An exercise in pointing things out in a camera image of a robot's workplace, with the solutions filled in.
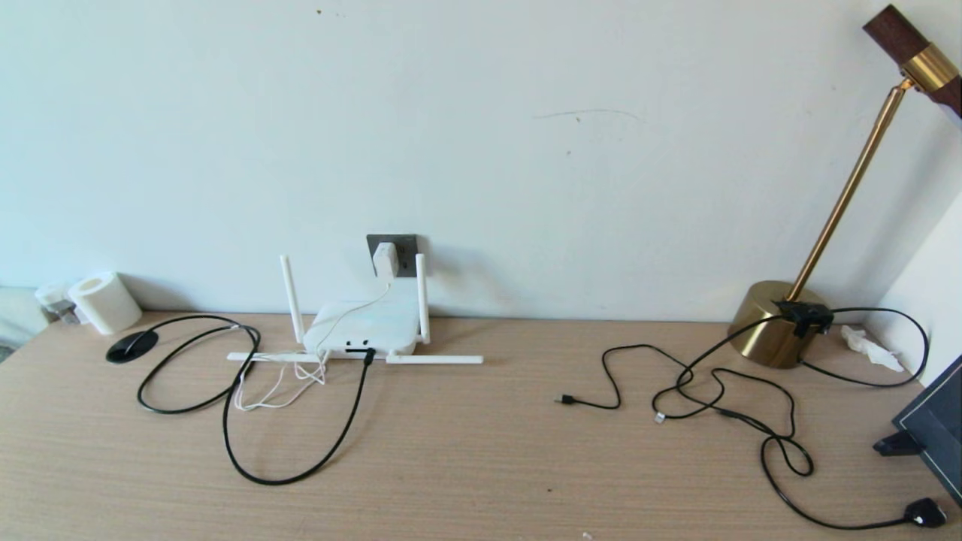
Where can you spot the white power adapter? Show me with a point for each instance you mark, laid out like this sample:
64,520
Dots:
386,260

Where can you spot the white wifi router with antennas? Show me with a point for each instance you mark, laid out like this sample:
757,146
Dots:
368,327

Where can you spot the black power plug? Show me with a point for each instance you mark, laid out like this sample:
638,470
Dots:
924,513

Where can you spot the brass desk lamp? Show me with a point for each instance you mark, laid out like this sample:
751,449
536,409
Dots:
766,330

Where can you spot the black oval desk grommet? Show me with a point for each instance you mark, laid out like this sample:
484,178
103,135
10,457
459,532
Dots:
131,347

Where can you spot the white toilet paper roll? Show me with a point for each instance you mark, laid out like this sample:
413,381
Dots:
105,304

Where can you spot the crumpled white tissue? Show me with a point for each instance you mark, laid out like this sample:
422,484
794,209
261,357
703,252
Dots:
868,347

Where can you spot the small clear plastic container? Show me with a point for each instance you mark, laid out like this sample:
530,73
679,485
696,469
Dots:
54,300

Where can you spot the grey wall power socket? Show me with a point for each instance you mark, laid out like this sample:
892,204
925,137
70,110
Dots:
408,252

